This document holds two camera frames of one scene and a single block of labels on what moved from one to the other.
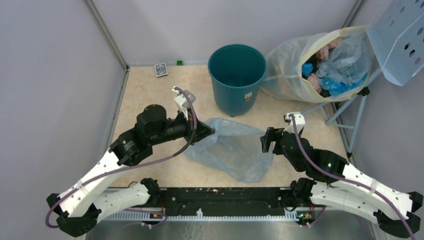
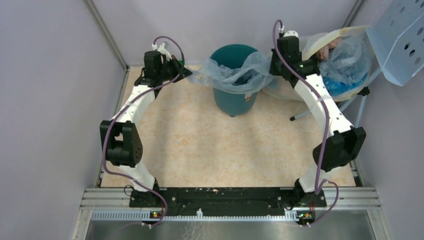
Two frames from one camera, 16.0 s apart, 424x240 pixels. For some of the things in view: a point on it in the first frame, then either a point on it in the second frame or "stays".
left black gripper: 202,131 -> 174,62
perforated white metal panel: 396,34 stays
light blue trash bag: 234,149 -> 253,76
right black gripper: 272,134 -> 272,70
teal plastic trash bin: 237,71 stays
